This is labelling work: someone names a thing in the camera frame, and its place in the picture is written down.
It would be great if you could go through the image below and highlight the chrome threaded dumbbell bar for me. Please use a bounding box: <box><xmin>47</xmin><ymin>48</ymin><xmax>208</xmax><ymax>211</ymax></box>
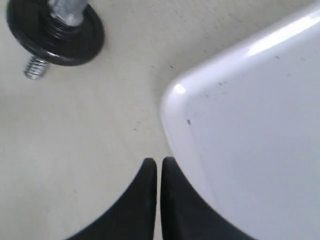
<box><xmin>23</xmin><ymin>0</ymin><xmax>88</xmax><ymax>80</ymax></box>

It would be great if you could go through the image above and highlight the black weight plate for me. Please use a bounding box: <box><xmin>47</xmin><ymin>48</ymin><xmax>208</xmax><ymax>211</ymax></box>
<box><xmin>6</xmin><ymin>0</ymin><xmax>105</xmax><ymax>66</ymax></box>

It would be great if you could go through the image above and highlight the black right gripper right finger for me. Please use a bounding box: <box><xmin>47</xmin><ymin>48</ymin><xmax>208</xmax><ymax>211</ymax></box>
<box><xmin>160</xmin><ymin>157</ymin><xmax>252</xmax><ymax>240</ymax></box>

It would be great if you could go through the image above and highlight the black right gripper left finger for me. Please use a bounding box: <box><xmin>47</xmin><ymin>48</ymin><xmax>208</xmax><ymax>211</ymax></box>
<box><xmin>70</xmin><ymin>158</ymin><xmax>157</xmax><ymax>240</ymax></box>

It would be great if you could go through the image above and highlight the white rectangular plastic tray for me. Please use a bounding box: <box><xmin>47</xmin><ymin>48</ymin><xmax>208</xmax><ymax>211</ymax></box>
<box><xmin>160</xmin><ymin>2</ymin><xmax>320</xmax><ymax>240</ymax></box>

